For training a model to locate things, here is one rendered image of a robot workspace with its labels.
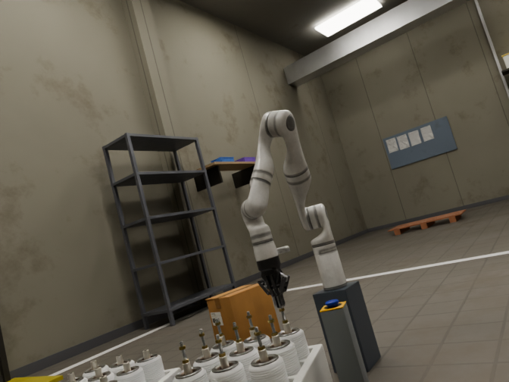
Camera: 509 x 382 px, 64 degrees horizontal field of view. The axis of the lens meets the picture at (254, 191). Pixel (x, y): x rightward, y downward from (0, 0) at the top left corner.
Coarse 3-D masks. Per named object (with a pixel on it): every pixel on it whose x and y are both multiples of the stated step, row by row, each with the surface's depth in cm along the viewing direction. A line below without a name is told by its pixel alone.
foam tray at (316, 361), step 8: (320, 344) 134; (312, 352) 127; (320, 352) 129; (304, 360) 122; (312, 360) 121; (320, 360) 127; (304, 368) 115; (312, 368) 118; (320, 368) 125; (328, 368) 132; (296, 376) 111; (304, 376) 110; (312, 376) 116; (320, 376) 123; (328, 376) 130
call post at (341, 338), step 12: (324, 312) 119; (336, 312) 118; (348, 312) 122; (324, 324) 119; (336, 324) 118; (348, 324) 117; (336, 336) 118; (348, 336) 116; (336, 348) 118; (348, 348) 116; (336, 360) 117; (348, 360) 116; (360, 360) 118; (348, 372) 116; (360, 372) 115
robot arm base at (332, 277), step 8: (312, 248) 162; (320, 248) 158; (328, 248) 157; (336, 248) 161; (320, 256) 158; (328, 256) 157; (336, 256) 158; (320, 264) 158; (328, 264) 157; (336, 264) 157; (320, 272) 159; (328, 272) 157; (336, 272) 156; (328, 280) 157; (336, 280) 156; (344, 280) 157; (328, 288) 157; (336, 288) 156
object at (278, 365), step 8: (280, 360) 106; (248, 368) 107; (256, 368) 105; (264, 368) 104; (272, 368) 104; (280, 368) 105; (256, 376) 104; (264, 376) 103; (272, 376) 103; (280, 376) 104
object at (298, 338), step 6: (300, 330) 129; (288, 336) 127; (294, 336) 126; (300, 336) 127; (294, 342) 126; (300, 342) 127; (306, 342) 130; (300, 348) 126; (306, 348) 128; (300, 354) 126; (306, 354) 127
